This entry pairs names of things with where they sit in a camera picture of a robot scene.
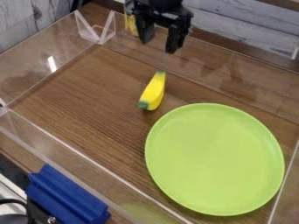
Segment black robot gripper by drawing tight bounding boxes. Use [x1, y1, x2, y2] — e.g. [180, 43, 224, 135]
[125, 0, 194, 53]

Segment yellow toy banana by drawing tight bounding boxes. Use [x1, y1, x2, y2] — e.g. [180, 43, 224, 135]
[137, 70, 167, 111]

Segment green round plate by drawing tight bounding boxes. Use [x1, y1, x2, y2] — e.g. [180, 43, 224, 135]
[144, 103, 286, 216]

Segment yellow labelled tin can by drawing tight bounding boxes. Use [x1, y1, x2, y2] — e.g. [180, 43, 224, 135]
[125, 11, 139, 37]

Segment blue plastic block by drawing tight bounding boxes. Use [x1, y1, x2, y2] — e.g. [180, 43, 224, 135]
[25, 164, 111, 224]

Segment clear acrylic triangle bracket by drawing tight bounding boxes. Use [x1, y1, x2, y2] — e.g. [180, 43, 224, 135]
[75, 10, 116, 46]

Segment clear acrylic enclosure walls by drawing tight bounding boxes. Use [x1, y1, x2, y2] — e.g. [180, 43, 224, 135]
[0, 5, 299, 224]

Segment black cable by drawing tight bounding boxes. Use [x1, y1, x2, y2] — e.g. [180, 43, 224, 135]
[0, 199, 31, 224]

